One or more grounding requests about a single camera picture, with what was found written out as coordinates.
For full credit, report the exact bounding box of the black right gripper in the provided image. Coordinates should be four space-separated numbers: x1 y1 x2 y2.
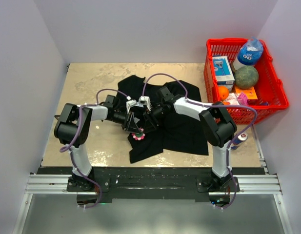
143 103 169 135

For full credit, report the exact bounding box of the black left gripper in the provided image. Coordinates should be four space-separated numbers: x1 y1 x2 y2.
109 110 141 134

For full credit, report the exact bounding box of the pink flower brooch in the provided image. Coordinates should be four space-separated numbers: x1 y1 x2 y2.
131 128 145 141

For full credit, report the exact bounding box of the black garment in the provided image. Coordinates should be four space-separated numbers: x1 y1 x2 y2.
118 75 209 163

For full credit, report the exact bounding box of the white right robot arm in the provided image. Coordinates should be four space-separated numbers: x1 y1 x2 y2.
139 86 237 192

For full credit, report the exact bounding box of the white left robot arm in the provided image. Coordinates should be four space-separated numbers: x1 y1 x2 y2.
54 95 142 192

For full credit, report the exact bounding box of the orange fruit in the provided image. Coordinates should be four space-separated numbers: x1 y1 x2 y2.
218 86 230 101

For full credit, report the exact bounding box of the blue white box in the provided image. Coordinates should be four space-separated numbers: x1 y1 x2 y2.
212 56 235 92

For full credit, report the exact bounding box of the pink small package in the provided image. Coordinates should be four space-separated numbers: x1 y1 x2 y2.
236 92 248 106

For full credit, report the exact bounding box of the green round melon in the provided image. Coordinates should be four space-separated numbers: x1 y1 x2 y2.
235 66 259 89

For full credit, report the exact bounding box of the blue silver drink can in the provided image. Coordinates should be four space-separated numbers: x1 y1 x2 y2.
231 132 248 150

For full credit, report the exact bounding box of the orange box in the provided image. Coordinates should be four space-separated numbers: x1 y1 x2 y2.
233 85 258 100

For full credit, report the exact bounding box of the blue plastic bag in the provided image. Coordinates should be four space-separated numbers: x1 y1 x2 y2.
231 37 264 72

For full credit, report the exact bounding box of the red plastic basket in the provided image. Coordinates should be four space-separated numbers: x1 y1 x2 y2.
203 38 289 124

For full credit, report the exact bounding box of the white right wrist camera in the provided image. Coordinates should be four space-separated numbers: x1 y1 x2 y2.
138 96 151 111

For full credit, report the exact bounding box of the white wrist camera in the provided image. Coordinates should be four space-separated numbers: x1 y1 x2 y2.
138 96 151 111
126 96 137 113

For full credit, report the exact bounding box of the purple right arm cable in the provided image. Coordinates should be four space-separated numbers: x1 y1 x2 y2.
141 74 258 210

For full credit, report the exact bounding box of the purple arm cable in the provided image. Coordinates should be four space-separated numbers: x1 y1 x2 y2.
141 74 258 210
59 88 131 209

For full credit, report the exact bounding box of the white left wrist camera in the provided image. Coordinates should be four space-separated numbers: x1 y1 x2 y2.
126 96 137 113

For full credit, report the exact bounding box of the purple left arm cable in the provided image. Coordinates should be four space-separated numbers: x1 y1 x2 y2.
59 88 131 209

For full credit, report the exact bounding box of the aluminium rail frame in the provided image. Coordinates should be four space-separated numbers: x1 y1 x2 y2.
14 127 293 234

